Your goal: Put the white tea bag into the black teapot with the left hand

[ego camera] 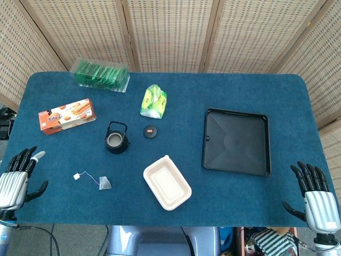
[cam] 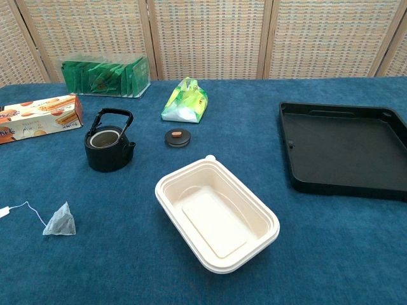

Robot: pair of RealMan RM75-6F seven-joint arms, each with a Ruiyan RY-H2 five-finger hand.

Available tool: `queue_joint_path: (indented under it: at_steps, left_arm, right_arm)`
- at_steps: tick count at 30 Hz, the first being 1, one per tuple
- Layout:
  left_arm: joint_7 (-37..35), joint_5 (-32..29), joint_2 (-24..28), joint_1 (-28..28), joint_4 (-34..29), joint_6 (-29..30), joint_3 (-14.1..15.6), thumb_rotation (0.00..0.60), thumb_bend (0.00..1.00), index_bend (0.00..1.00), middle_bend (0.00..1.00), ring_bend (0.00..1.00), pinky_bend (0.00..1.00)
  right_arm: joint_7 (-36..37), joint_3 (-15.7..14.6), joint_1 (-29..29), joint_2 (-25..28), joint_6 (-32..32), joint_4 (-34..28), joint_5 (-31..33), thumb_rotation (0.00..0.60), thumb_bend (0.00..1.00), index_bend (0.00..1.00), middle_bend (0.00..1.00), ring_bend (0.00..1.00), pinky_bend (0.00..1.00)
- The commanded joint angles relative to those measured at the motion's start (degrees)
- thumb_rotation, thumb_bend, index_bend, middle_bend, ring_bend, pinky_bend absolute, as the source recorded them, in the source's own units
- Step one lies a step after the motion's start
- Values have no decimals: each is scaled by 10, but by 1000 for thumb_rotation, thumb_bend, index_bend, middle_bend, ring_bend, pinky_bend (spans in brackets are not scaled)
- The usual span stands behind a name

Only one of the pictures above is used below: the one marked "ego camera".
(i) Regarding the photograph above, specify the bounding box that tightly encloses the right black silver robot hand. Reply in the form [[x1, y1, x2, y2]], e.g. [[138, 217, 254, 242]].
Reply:
[[282, 161, 341, 235]]

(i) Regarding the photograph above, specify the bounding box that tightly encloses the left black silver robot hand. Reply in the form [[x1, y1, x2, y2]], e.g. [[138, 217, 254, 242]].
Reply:
[[0, 146, 50, 211]]

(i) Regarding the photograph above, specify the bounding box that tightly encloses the pyramid tea bag with string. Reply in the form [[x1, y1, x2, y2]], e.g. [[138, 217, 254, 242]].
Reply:
[[73, 171, 112, 191]]

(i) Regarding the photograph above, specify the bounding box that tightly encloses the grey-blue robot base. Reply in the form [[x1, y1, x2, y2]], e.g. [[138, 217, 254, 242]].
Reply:
[[106, 225, 222, 256]]

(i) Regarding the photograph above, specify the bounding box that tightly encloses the black cast iron teapot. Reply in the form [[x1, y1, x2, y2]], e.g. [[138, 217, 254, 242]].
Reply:
[[105, 121, 132, 155]]

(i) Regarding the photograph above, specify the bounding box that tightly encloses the black teapot lid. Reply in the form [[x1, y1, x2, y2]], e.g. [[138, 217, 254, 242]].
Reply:
[[143, 125, 159, 139]]

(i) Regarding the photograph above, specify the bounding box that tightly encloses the green-yellow snack packet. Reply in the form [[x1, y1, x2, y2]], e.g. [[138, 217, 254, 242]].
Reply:
[[140, 84, 168, 119]]

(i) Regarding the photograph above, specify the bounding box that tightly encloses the black equipment on floor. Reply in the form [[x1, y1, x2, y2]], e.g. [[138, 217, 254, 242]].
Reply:
[[0, 105, 15, 141]]

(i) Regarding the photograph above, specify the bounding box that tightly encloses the blue table cloth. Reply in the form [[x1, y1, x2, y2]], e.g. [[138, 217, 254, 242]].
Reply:
[[0, 71, 341, 228]]

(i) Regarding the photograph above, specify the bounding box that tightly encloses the orange biscuit box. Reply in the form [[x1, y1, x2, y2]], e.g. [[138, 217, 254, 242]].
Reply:
[[38, 98, 98, 135]]

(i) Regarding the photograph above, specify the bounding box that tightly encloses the black square plastic tray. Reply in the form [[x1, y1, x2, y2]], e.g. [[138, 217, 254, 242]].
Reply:
[[202, 107, 272, 177]]

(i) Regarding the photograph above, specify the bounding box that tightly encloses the clear box of green packets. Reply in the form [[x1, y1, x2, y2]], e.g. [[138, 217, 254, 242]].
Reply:
[[70, 58, 131, 94]]

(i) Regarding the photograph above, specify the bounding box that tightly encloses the white plastic food container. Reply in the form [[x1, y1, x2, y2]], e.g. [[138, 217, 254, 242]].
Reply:
[[143, 155, 192, 212]]

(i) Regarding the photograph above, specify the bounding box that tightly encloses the woven bamboo folding screen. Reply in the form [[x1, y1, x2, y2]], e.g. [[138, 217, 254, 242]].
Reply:
[[0, 0, 341, 187]]

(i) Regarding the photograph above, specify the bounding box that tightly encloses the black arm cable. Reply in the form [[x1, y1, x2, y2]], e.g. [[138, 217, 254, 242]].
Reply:
[[10, 225, 61, 256]]

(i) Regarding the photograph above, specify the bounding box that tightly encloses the black base cable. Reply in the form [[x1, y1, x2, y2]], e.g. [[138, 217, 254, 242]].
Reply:
[[180, 226, 196, 256]]

